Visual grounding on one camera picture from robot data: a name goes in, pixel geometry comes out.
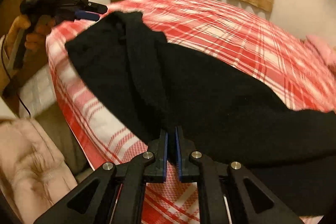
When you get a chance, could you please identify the black pants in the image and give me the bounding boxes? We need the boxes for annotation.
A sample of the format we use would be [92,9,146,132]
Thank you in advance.
[65,12,335,216]

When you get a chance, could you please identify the person's left hand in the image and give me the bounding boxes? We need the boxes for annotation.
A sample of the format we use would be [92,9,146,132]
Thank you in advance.
[4,14,57,55]

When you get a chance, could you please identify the beige quilted jacket sleeve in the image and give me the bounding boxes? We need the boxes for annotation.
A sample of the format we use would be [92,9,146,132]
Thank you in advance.
[0,35,79,224]

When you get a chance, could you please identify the red plaid bed sheet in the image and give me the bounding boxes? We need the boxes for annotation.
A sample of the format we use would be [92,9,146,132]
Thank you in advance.
[47,0,335,223]

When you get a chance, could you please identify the pink folded blanket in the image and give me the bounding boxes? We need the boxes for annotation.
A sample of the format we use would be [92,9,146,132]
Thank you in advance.
[306,35,335,73]

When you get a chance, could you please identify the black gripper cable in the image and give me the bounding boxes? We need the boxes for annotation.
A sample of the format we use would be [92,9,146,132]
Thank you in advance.
[0,34,32,117]

